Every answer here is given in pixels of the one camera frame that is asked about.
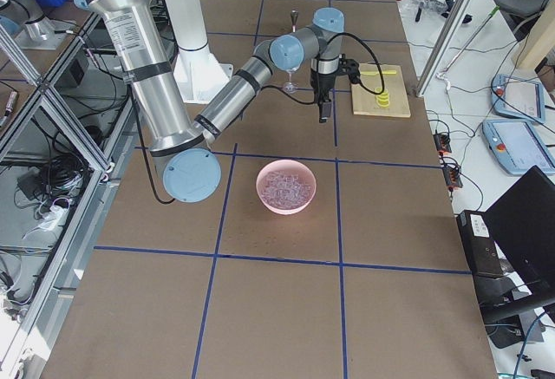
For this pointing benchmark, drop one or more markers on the near teach pendant tablet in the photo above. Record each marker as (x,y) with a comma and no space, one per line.
(516,146)

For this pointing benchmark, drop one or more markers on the yellow plastic knife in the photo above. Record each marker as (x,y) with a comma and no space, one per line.
(378,72)

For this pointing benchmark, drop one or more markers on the steel jigger measure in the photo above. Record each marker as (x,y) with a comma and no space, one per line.
(294,17)

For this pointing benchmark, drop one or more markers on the aluminium frame post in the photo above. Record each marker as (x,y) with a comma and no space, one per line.
(445,38)

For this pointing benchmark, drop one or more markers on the pink ice bowl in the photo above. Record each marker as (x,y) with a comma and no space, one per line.
(286,186)

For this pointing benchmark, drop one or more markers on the lemon slice stack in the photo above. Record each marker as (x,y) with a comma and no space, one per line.
(382,99)

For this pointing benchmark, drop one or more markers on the white pedestal column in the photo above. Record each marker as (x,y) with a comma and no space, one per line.
(198,73)

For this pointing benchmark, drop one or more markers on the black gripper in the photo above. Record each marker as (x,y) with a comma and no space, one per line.
(322,83)

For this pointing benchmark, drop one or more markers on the teach pendant tablet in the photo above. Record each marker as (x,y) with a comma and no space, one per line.
(516,146)
(521,98)

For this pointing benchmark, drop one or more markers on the wooden cutting board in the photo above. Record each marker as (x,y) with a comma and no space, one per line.
(363,95)

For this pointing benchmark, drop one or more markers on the far teach pendant tablet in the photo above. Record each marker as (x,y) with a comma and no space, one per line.
(521,98)

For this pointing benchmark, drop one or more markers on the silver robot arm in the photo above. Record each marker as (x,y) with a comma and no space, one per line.
(182,132)

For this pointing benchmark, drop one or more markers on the clear wine glass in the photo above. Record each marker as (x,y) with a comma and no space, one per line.
(289,86)

